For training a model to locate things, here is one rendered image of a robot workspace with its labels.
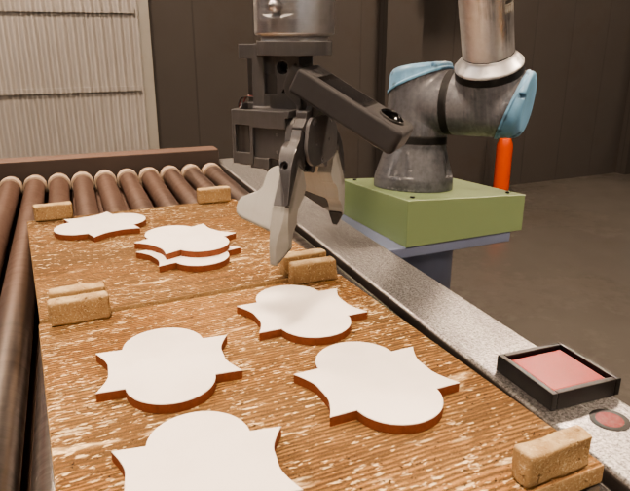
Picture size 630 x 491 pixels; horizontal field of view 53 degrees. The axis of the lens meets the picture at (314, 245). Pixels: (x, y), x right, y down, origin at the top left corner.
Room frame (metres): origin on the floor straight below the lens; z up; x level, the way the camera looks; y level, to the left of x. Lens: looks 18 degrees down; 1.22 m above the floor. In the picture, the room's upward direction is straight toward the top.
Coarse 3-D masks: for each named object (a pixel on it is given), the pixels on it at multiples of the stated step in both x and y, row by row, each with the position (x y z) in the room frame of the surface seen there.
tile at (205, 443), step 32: (192, 416) 0.41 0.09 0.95; (224, 416) 0.41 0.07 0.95; (160, 448) 0.37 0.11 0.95; (192, 448) 0.37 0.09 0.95; (224, 448) 0.37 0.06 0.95; (256, 448) 0.37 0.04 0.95; (128, 480) 0.34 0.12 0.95; (160, 480) 0.34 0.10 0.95; (192, 480) 0.34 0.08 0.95; (224, 480) 0.34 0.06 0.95; (256, 480) 0.34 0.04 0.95; (288, 480) 0.34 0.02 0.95
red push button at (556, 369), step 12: (516, 360) 0.53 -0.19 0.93; (528, 360) 0.53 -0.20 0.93; (540, 360) 0.53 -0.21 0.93; (552, 360) 0.53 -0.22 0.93; (564, 360) 0.53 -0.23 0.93; (576, 360) 0.53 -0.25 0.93; (540, 372) 0.50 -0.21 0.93; (552, 372) 0.50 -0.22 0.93; (564, 372) 0.50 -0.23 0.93; (576, 372) 0.50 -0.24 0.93; (588, 372) 0.50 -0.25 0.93; (552, 384) 0.48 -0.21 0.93; (564, 384) 0.48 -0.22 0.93; (576, 384) 0.49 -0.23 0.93
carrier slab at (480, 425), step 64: (128, 320) 0.60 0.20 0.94; (192, 320) 0.60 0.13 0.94; (384, 320) 0.60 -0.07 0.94; (64, 384) 0.47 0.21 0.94; (256, 384) 0.47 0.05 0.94; (64, 448) 0.38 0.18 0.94; (128, 448) 0.38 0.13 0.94; (320, 448) 0.38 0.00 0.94; (384, 448) 0.38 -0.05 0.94; (448, 448) 0.38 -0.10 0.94; (512, 448) 0.38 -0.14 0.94
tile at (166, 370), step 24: (144, 336) 0.54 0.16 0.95; (168, 336) 0.54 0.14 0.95; (192, 336) 0.54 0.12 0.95; (216, 336) 0.54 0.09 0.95; (96, 360) 0.51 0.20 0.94; (120, 360) 0.50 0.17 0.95; (144, 360) 0.50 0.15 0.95; (168, 360) 0.50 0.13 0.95; (192, 360) 0.50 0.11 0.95; (216, 360) 0.50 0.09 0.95; (120, 384) 0.46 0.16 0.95; (144, 384) 0.46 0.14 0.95; (168, 384) 0.46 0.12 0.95; (192, 384) 0.46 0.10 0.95; (144, 408) 0.43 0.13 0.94; (168, 408) 0.43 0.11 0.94
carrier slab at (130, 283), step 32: (32, 224) 0.95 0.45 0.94; (160, 224) 0.95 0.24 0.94; (192, 224) 0.95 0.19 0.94; (224, 224) 0.95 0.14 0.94; (32, 256) 0.80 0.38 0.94; (64, 256) 0.80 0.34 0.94; (96, 256) 0.80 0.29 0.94; (128, 256) 0.80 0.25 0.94; (256, 256) 0.80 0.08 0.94; (128, 288) 0.69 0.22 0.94; (160, 288) 0.69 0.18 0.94; (192, 288) 0.69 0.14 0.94; (224, 288) 0.69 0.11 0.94
